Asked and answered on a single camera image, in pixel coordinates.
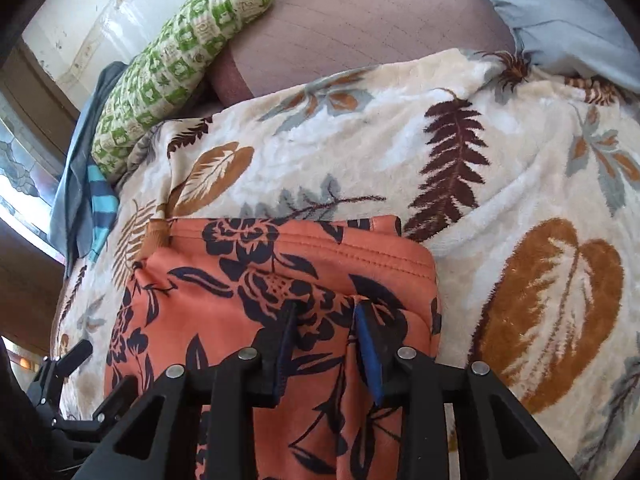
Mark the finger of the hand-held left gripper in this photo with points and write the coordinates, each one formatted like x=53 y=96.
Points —
x=116 y=401
x=76 y=352

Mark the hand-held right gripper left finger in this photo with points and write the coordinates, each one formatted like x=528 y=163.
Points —
x=282 y=365

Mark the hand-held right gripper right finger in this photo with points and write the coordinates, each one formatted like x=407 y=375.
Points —
x=367 y=355

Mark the orange floral garment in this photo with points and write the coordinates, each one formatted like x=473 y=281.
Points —
x=225 y=280

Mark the teal striped cloth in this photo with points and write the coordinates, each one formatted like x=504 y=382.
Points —
x=102 y=210

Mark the grey-blue cloth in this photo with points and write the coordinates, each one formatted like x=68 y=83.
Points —
x=75 y=185

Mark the patterned glass window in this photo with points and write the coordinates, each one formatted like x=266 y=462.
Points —
x=22 y=180

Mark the cream leaf-print blanket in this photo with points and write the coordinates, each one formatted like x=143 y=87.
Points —
x=400 y=135

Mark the green patterned pillow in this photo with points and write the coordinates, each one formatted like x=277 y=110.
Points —
x=175 y=70

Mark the pink bedsheet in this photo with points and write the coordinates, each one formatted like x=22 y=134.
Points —
x=375 y=25

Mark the light blue pillow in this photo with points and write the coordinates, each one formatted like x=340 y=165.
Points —
x=560 y=10

